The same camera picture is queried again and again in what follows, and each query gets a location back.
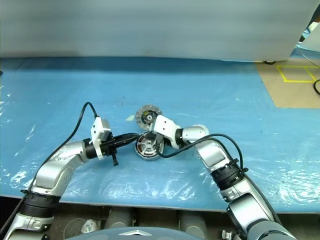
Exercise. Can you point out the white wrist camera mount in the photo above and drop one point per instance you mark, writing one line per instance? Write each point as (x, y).
(167, 125)
(96, 130)

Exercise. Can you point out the white crumpled object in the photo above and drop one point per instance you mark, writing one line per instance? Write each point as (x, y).
(90, 226)

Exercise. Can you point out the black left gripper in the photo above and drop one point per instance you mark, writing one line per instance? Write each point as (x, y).
(108, 147)

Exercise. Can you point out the grey robot torso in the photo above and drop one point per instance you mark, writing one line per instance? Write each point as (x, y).
(112, 235)

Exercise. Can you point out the silver round motor cover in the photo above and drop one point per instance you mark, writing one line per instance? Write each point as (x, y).
(141, 113)

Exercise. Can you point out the grey rounded cylinder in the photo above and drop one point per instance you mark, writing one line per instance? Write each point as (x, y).
(192, 222)
(120, 218)

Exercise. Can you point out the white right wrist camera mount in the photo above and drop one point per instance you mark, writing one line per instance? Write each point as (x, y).
(167, 125)

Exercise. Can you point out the brown cardboard sheet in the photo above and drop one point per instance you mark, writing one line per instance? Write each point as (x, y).
(287, 95)

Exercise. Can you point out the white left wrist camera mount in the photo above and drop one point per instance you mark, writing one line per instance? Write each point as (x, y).
(96, 130)

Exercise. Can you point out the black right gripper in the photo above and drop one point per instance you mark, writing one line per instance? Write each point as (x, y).
(161, 136)

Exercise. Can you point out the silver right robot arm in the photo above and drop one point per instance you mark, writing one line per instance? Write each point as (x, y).
(215, 155)

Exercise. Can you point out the small beige tape piece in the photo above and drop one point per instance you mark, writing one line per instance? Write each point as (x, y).
(130, 118)

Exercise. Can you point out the black board foot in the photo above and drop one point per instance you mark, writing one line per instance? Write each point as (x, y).
(268, 62)

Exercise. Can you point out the motor stator with copper windings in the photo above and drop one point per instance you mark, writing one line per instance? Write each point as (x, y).
(146, 147)

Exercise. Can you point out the large white foam board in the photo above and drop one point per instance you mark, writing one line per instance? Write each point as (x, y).
(150, 25)

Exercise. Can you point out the blue plastic table sheet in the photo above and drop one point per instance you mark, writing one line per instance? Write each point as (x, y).
(75, 87)

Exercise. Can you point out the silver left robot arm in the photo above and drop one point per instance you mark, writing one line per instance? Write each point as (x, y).
(55, 170)

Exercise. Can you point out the white slanted panel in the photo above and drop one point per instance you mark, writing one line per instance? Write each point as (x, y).
(312, 40)

